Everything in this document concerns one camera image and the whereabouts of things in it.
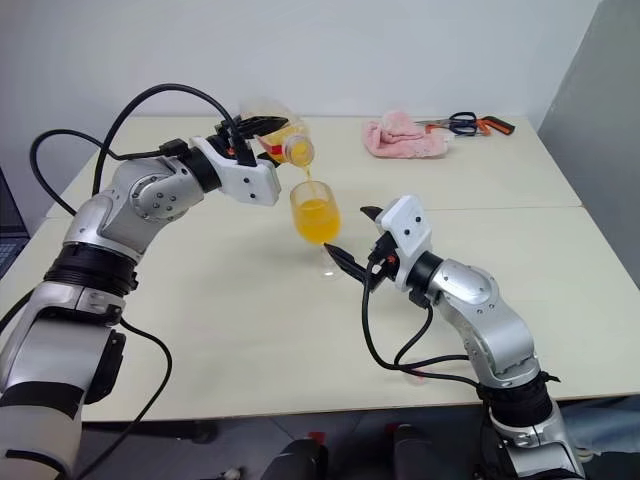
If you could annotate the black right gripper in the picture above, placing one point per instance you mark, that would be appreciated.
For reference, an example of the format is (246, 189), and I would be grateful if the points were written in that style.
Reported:
(384, 270)

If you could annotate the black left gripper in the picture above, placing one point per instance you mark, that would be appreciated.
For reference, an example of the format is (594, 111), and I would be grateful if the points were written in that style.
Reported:
(227, 134)

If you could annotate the clear orange juice bottle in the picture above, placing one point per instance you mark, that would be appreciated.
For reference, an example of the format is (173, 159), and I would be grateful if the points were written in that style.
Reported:
(285, 142)

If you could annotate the clear wine glass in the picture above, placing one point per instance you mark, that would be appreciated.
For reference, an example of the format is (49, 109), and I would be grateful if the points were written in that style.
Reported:
(317, 220)

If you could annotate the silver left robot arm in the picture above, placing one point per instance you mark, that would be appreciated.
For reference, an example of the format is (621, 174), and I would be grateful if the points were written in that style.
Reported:
(120, 210)

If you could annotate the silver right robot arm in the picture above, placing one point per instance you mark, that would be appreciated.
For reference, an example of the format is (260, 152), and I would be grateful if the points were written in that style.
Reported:
(480, 300)

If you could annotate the pink towel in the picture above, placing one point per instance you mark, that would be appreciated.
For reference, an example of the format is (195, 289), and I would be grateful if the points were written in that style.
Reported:
(405, 140)

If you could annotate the dark rounded shape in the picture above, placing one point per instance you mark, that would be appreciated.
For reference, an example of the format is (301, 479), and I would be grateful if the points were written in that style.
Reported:
(300, 457)
(417, 452)

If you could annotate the grey partition panel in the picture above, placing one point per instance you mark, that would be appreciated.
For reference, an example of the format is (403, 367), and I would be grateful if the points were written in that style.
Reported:
(600, 125)

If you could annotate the blue denim cloth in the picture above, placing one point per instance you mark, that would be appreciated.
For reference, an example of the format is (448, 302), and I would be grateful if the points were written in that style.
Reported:
(605, 425)

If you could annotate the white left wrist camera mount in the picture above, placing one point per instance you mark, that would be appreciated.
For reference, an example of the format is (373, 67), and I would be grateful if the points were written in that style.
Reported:
(250, 182)

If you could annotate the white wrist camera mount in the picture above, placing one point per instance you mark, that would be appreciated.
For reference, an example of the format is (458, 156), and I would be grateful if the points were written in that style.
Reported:
(250, 182)
(407, 225)

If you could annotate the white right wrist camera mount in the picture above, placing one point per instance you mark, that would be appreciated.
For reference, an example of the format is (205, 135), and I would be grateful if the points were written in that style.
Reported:
(407, 225)

